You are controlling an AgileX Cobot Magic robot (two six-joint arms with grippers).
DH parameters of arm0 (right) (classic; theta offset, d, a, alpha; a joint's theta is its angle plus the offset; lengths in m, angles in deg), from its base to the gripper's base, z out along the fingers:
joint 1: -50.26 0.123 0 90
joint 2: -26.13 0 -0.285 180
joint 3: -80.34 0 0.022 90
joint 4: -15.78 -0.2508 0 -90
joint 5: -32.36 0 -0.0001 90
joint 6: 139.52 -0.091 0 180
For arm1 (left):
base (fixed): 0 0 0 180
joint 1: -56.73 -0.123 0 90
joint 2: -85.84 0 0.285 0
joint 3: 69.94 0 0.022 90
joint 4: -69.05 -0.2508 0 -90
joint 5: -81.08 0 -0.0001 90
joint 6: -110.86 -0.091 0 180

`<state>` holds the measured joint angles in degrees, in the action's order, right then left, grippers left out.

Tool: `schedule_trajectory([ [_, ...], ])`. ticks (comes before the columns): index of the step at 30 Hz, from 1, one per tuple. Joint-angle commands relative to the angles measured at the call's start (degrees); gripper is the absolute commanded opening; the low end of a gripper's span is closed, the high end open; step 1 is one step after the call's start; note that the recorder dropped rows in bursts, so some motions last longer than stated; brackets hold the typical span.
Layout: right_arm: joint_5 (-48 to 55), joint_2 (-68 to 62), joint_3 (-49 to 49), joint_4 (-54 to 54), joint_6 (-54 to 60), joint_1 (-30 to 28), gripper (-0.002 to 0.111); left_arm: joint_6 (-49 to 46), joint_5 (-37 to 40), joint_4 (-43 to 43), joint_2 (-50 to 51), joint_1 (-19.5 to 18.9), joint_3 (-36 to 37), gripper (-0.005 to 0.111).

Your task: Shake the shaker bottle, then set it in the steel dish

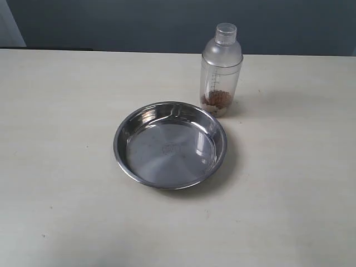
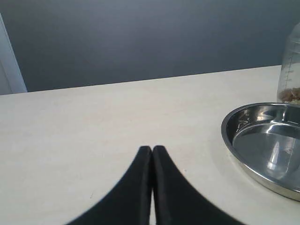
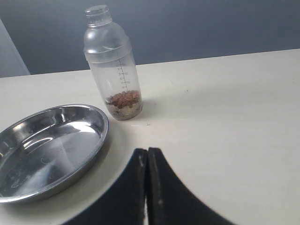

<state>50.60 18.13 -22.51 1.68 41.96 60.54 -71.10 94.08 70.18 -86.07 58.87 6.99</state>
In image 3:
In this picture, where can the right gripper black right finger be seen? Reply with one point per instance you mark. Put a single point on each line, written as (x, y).
(169, 201)

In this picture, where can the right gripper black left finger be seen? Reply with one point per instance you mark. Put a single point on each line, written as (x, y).
(124, 202)

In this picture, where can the clear plastic shaker bottle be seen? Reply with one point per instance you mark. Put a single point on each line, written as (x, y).
(108, 51)

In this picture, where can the round stainless steel dish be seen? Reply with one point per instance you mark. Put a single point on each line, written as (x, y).
(47, 152)

